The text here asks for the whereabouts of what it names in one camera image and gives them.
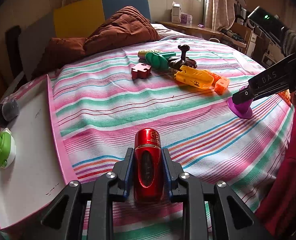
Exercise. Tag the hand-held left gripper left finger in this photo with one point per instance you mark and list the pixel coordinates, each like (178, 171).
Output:
(124, 177)

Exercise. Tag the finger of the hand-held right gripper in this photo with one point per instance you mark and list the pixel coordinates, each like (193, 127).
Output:
(268, 80)

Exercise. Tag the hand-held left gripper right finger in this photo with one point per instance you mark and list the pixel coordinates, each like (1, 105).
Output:
(169, 177)

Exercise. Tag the red metal flashlight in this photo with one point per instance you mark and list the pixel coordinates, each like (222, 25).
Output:
(148, 155)

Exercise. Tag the purple plastic toy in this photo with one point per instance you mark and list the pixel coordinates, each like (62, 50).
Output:
(239, 108)

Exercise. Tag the orange plastic block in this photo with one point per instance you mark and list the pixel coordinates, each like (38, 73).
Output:
(222, 85)

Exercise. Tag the dark brown pumpkin-shaped lid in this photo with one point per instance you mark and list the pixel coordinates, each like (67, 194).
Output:
(180, 61)

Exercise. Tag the white tray with pink rim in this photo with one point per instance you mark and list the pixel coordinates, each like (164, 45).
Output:
(32, 142)

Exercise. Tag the green plastic toy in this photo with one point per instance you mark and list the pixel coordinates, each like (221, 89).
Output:
(158, 60)

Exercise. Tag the person's right forearm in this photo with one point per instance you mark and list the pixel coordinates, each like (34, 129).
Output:
(291, 41)

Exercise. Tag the pile of boxes and clutter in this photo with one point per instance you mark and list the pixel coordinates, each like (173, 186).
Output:
(253, 37)

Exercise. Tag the orange toy piece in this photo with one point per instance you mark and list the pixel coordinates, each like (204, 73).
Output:
(285, 97)

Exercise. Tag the striped pink green blanket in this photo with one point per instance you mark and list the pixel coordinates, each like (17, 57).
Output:
(128, 110)

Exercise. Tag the yellow toy boat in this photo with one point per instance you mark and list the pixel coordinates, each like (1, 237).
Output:
(194, 78)

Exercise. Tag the wooden desk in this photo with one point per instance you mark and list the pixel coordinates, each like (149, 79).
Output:
(188, 27)

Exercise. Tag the purple box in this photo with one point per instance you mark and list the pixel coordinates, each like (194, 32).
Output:
(186, 18)

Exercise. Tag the white box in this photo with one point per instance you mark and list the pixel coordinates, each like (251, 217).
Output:
(176, 12)

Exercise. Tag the person's red garment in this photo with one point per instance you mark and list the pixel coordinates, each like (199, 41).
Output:
(285, 180)

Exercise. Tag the red puzzle piece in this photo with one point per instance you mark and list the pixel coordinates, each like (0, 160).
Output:
(141, 71)

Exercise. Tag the green and white plastic container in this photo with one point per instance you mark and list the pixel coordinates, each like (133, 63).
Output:
(4, 147)

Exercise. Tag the yellow corn toy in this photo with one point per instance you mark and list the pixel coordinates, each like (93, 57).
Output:
(143, 53)

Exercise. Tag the black lidded jar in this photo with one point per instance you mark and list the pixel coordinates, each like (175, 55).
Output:
(7, 110)

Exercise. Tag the brown quilted jacket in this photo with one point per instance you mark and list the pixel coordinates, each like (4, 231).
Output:
(123, 30)

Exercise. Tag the grey yellow blue padded headboard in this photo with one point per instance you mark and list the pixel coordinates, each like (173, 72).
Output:
(77, 17)

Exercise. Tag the black rolled mat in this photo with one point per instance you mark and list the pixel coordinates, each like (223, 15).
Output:
(12, 50)

